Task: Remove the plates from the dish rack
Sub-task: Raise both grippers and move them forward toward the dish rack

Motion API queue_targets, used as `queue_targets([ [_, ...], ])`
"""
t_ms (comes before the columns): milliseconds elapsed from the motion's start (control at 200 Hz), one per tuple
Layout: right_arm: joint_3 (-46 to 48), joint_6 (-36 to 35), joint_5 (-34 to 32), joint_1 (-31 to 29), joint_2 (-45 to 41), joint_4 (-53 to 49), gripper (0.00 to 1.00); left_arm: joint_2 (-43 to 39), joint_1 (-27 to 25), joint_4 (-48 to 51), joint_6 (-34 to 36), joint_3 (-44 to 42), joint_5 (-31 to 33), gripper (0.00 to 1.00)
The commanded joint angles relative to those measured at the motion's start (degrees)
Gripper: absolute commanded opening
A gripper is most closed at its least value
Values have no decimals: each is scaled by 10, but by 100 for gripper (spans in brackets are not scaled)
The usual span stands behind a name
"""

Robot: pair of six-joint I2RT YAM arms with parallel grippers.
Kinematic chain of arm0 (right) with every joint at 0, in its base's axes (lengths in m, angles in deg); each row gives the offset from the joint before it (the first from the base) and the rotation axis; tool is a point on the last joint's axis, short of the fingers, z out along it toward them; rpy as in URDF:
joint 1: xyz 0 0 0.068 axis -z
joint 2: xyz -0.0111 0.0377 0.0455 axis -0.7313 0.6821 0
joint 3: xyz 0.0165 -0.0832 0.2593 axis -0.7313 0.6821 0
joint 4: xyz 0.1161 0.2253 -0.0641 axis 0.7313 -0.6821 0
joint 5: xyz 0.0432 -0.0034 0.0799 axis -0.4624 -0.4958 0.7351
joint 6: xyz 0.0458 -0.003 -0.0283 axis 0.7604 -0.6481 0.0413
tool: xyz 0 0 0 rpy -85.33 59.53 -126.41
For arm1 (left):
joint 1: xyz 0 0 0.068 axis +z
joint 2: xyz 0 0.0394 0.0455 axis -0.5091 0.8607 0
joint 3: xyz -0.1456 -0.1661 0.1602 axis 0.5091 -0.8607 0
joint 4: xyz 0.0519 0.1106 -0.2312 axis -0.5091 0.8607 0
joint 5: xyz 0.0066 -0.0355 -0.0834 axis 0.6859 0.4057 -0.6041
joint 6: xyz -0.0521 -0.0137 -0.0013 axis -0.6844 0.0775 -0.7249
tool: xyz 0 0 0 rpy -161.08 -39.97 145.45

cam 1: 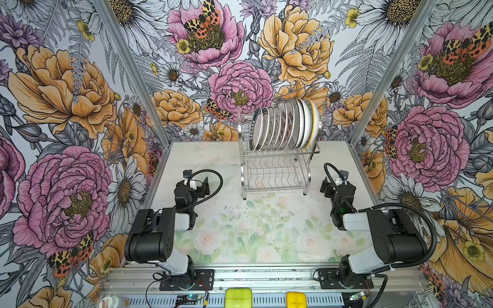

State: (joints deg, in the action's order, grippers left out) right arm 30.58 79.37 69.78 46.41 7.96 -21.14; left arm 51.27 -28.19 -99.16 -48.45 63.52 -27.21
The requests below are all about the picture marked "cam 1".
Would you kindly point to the green red rimmed white plate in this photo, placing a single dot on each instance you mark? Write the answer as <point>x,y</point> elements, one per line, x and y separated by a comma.
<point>256,129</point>

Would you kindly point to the left aluminium corner post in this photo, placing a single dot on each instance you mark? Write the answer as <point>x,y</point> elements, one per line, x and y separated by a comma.
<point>123,50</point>

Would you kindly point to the small green circuit board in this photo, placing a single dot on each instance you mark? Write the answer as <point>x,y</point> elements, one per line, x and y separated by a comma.
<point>188,299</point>

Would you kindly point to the floral patterned white plate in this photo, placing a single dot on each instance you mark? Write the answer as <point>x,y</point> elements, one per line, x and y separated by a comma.
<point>287,117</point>

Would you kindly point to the left yellow green box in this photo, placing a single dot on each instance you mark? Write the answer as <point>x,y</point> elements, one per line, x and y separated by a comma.
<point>238,298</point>

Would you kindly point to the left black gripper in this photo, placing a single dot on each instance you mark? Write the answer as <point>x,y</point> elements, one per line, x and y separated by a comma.
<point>201,189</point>

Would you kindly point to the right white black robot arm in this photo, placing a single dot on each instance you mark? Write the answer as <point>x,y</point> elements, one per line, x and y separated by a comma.
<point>401,236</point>

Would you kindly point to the right aluminium corner post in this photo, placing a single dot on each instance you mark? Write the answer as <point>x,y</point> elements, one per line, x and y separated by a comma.
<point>410,35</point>

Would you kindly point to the chrome wire dish rack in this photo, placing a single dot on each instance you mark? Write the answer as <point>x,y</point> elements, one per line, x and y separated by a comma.
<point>272,170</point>

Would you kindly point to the aluminium front rail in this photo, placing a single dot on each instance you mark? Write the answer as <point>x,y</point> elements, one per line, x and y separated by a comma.
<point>269,284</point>

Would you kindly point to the right yellow box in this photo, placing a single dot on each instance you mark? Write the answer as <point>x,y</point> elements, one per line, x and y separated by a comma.
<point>296,300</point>

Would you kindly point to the white jar with lid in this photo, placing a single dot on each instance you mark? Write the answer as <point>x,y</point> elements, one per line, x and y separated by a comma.
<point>113,301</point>

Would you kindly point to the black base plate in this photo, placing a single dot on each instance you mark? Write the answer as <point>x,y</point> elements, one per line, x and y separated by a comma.
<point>201,280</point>
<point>332,279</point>

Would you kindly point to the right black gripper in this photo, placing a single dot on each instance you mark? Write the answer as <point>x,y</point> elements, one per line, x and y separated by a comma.
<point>330,187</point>

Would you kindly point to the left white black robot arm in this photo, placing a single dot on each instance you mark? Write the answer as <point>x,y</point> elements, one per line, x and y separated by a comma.
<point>151,238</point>

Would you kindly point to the aluminium corner post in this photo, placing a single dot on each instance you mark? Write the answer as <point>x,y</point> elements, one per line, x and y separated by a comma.
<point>123,50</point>
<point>410,35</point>

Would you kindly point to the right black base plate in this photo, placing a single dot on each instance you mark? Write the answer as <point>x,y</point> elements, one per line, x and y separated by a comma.
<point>332,279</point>

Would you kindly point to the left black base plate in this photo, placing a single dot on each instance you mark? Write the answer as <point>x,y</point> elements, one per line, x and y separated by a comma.
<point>201,280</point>

